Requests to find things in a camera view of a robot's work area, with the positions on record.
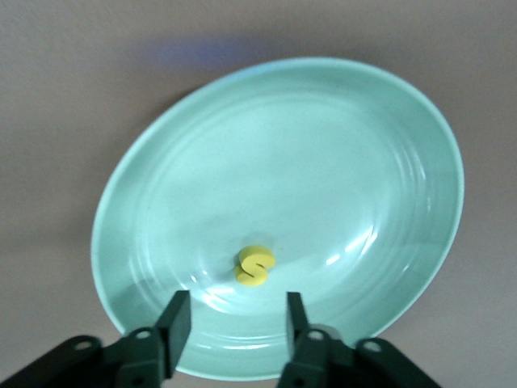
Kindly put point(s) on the green plate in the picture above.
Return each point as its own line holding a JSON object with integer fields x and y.
{"x": 282, "y": 169}

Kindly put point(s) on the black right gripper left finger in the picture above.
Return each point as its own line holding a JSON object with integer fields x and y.
{"x": 137, "y": 355}

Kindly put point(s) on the yellow foam letter s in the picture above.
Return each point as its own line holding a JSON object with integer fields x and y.
{"x": 254, "y": 264}

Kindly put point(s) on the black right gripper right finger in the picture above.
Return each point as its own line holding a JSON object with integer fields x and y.
{"x": 319, "y": 359}

